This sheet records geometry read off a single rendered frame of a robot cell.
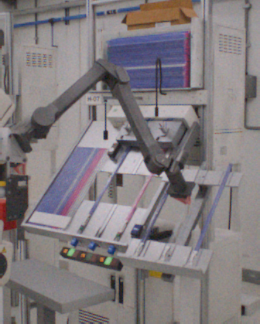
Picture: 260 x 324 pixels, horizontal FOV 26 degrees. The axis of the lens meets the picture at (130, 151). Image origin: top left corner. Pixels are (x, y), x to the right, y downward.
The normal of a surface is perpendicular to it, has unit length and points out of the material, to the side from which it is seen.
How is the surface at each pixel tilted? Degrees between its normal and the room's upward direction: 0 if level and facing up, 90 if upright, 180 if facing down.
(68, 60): 90
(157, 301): 90
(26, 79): 90
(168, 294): 90
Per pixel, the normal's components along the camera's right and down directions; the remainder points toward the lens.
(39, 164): -0.63, 0.06
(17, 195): 0.77, 0.05
